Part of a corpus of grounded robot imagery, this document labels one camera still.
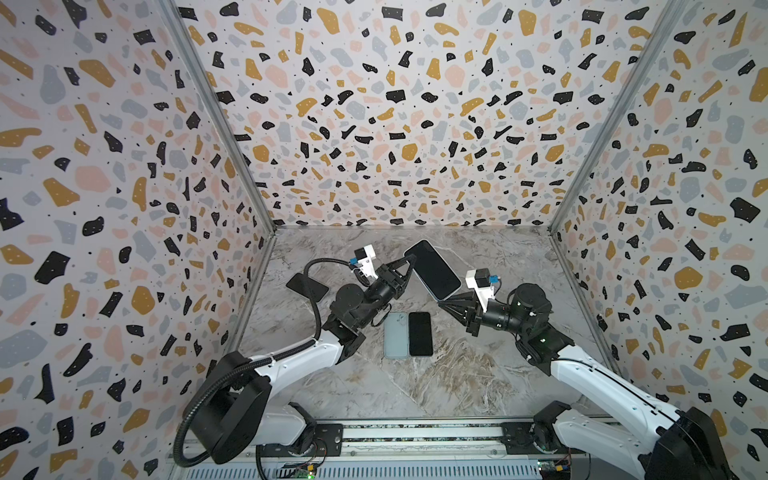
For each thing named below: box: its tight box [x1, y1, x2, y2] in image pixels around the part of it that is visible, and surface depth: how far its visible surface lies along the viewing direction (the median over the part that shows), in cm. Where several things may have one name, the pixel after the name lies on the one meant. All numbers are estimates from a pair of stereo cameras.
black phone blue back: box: [408, 312, 433, 357], surface depth 94 cm
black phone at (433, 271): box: [405, 240, 461, 300], surface depth 72 cm
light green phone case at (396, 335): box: [383, 312, 409, 360], surface depth 94 cm
